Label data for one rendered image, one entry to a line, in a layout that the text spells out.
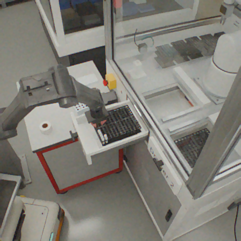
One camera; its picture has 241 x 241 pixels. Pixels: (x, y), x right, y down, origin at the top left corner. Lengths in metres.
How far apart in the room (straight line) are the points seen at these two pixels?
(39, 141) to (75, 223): 0.81
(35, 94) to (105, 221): 1.53
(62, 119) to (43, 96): 0.94
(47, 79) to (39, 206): 1.31
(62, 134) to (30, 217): 0.65
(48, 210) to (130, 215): 0.64
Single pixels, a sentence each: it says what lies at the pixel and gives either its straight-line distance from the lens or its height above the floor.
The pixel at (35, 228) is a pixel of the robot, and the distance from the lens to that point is 1.83.
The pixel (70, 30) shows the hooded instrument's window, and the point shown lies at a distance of 1.89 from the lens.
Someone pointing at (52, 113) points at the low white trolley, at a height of 0.76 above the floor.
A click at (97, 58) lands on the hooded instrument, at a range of 2.12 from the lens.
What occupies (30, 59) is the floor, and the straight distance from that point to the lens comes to 3.41.
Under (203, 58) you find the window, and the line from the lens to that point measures 0.78.
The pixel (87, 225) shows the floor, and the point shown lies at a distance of 2.05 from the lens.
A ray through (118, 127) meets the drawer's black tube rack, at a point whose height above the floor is 0.90.
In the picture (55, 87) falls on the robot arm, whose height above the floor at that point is 1.52.
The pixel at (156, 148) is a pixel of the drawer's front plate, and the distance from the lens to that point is 1.24.
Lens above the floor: 1.96
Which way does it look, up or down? 51 degrees down
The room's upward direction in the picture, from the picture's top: straight up
